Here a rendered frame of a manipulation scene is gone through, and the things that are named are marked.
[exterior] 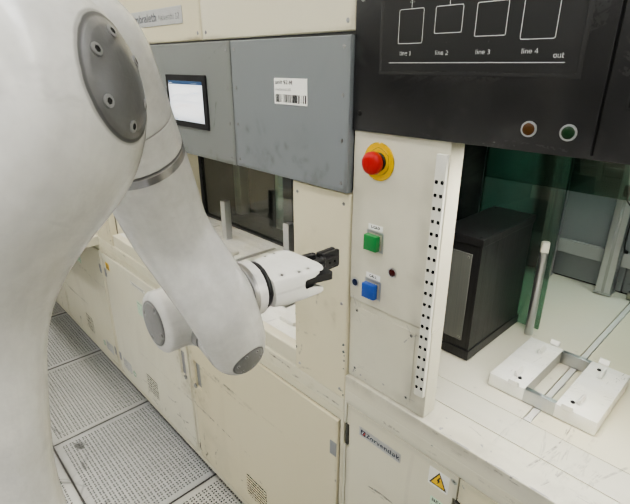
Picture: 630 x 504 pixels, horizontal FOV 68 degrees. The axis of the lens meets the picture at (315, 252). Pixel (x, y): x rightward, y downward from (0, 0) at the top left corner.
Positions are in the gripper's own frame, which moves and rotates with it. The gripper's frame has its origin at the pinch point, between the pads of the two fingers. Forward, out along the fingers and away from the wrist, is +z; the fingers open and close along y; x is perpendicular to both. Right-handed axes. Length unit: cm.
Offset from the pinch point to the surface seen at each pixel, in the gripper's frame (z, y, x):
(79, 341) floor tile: 9, -214, -120
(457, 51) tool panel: 11.8, 13.7, 32.7
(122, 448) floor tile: -6, -115, -120
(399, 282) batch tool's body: 12.5, 6.2, -6.4
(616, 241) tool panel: 96, 20, -16
